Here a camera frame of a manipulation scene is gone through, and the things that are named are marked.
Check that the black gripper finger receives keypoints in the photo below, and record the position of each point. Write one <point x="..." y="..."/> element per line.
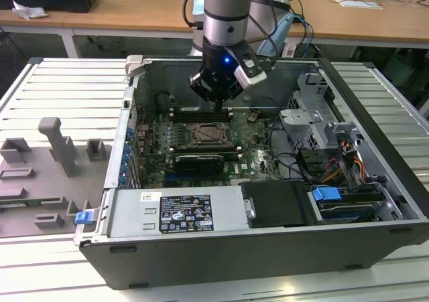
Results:
<point x="234" y="91"/>
<point x="201" y="86"/>

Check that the silver square CPU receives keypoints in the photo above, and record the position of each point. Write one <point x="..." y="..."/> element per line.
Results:
<point x="211" y="133"/>

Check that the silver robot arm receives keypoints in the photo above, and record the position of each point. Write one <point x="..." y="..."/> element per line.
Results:
<point x="226" y="10"/>

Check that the black RAM slot bank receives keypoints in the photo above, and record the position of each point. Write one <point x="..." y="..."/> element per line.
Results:
<point x="194" y="116"/>
<point x="204" y="151"/>

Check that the CPU socket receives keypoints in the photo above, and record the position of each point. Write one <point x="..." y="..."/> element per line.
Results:
<point x="189" y="135"/>

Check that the blue expansion slot clips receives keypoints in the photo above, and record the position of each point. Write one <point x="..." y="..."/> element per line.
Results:
<point x="126" y="161"/>

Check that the black round board component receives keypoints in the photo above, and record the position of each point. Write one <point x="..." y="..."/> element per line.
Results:
<point x="163" y="101"/>

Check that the grey metal drive cage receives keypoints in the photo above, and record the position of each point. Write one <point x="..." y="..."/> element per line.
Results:
<point x="301" y="118"/>

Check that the green motherboard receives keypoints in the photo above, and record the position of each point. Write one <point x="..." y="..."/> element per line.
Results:
<point x="254" y="161"/>

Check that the black graphics card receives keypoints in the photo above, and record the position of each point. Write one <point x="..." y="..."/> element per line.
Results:
<point x="201" y="164"/>

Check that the wooden desk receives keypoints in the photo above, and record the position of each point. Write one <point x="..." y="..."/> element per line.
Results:
<point x="134" y="14"/>

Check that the hard disk in blue carrier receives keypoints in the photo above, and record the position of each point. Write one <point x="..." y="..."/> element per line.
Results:
<point x="325" y="193"/>

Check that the grey power supply unit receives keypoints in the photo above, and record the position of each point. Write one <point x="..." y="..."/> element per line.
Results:
<point x="134" y="215"/>

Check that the black open PC case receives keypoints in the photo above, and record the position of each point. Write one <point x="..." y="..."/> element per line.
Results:
<point x="234" y="262"/>

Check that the blue plastic case latch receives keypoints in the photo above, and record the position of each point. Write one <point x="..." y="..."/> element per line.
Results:
<point x="83" y="217"/>

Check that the crumpled white paper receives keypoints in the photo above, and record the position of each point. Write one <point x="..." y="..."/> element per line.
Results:
<point x="30" y="11"/>

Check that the grey parts rack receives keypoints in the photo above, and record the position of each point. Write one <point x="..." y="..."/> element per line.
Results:
<point x="33" y="181"/>

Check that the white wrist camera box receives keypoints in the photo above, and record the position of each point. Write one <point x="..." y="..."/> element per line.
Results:
<point x="253" y="77"/>

